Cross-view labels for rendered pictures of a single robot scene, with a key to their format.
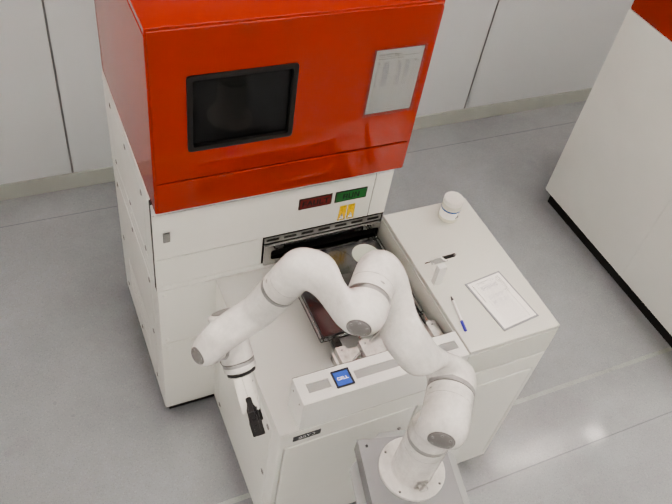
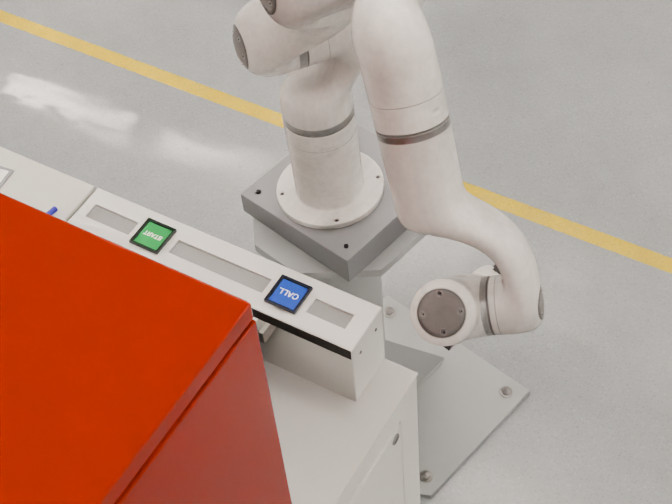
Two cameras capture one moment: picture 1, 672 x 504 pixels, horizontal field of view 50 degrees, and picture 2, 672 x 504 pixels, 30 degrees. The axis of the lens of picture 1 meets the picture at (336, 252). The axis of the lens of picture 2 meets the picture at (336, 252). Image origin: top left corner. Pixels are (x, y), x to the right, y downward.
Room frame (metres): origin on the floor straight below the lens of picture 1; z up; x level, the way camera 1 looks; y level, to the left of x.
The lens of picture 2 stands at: (1.58, 1.04, 2.51)
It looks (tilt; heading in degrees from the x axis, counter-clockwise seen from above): 51 degrees down; 247
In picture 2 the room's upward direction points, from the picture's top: 6 degrees counter-clockwise
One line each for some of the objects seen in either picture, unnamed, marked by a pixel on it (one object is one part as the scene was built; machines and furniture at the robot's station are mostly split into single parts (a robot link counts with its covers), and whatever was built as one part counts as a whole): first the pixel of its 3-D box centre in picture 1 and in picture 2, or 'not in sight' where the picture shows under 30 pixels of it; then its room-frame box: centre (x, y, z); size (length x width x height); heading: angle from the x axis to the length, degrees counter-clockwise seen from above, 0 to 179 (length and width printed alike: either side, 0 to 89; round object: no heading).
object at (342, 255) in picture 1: (350, 284); not in sight; (1.59, -0.07, 0.90); 0.34 x 0.34 x 0.01; 32
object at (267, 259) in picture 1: (322, 242); not in sight; (1.76, 0.05, 0.89); 0.44 x 0.02 x 0.10; 122
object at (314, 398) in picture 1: (379, 379); (223, 291); (1.25, -0.20, 0.89); 0.55 x 0.09 x 0.14; 122
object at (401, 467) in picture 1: (420, 453); (324, 151); (0.98, -0.33, 0.96); 0.19 x 0.19 x 0.18
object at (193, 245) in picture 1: (276, 224); not in sight; (1.68, 0.21, 1.02); 0.82 x 0.03 x 0.40; 122
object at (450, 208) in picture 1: (450, 207); not in sight; (1.94, -0.37, 1.01); 0.07 x 0.07 x 0.10
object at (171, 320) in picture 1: (237, 270); not in sight; (1.97, 0.39, 0.41); 0.82 x 0.71 x 0.82; 122
